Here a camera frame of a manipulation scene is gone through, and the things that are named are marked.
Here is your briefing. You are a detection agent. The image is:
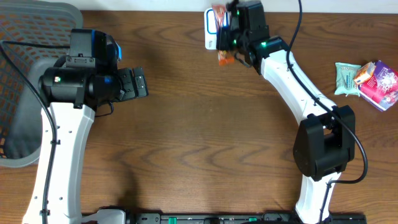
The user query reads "orange red snack bar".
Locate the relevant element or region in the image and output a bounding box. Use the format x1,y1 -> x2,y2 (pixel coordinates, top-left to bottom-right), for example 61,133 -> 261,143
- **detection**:
211,4 -> 234,66

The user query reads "red purple snack bag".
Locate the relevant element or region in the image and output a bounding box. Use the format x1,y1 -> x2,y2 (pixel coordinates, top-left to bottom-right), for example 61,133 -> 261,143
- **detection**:
359,60 -> 397,111

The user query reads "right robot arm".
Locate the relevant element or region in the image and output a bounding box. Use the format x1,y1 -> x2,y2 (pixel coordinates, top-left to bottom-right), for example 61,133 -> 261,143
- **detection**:
212,1 -> 356,223

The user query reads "teal snack packet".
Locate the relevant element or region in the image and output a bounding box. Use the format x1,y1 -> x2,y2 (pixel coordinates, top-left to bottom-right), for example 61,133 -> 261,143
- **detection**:
335,62 -> 361,96

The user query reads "left black cable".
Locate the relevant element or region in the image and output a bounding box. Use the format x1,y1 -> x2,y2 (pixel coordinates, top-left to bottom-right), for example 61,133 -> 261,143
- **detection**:
0,40 -> 71,224

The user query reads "orange snack packet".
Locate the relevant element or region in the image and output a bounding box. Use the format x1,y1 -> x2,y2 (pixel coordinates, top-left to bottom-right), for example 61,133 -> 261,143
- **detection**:
353,62 -> 376,85

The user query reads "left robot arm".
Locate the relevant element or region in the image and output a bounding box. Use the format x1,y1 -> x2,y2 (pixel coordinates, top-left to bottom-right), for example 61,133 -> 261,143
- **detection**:
22,29 -> 149,223

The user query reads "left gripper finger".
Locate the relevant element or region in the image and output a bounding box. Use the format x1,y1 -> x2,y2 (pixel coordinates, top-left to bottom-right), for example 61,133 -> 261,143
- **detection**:
136,67 -> 149,98
132,67 -> 139,98

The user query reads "white barcode scanner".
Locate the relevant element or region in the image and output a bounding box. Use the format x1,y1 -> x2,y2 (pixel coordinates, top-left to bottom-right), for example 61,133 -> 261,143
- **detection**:
204,5 -> 230,50

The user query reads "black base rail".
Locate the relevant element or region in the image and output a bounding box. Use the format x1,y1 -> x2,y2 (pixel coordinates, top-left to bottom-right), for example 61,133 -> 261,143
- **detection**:
81,212 -> 368,224

